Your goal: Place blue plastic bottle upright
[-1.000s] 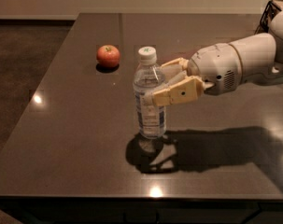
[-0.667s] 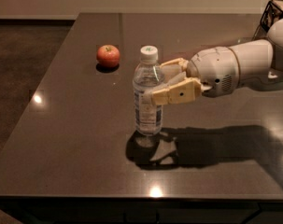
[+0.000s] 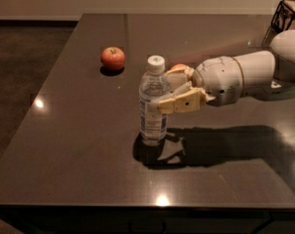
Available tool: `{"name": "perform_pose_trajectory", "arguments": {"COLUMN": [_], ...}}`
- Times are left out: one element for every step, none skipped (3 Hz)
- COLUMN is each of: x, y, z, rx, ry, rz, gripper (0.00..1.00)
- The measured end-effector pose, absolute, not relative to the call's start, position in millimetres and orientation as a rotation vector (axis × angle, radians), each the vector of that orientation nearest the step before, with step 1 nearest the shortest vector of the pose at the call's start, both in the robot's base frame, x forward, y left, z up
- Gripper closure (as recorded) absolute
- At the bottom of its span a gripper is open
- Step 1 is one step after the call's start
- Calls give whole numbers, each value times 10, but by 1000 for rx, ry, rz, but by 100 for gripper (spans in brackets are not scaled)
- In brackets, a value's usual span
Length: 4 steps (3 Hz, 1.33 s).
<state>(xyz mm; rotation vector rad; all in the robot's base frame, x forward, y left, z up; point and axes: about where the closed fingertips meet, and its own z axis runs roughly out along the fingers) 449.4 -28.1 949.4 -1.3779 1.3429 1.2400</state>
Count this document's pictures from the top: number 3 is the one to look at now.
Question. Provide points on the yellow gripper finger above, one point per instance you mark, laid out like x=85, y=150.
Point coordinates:
x=177, y=78
x=192, y=100

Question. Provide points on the white rounded gripper body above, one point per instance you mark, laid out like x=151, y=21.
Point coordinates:
x=216, y=78

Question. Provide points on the blue labelled plastic water bottle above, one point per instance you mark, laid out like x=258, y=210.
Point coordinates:
x=153, y=86

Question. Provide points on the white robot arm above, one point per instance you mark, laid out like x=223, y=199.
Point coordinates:
x=266, y=75

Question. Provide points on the orange fruit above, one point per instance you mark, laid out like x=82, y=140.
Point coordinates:
x=178, y=66

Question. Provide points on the red apple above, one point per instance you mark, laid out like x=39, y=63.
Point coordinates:
x=113, y=58

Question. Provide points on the black wire basket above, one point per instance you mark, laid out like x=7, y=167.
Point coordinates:
x=284, y=17

